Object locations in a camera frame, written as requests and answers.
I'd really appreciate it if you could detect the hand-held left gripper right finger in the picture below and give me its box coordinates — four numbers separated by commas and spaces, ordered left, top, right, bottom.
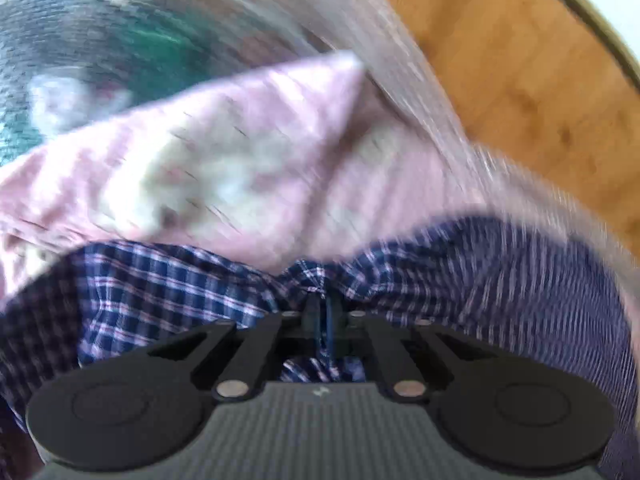
324, 299, 496, 402

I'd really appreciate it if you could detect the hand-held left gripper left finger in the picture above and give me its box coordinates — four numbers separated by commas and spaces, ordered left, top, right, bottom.
147, 294, 325, 402

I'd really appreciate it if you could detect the blue checked shirt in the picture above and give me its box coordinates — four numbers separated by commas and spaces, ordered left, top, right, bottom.
0, 215, 640, 480

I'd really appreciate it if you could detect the pink printed bedsheet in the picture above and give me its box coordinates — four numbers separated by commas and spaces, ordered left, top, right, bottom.
0, 52, 501, 311

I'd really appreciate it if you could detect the wooden headboard panel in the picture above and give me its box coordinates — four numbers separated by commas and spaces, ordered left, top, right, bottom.
360, 0, 640, 241

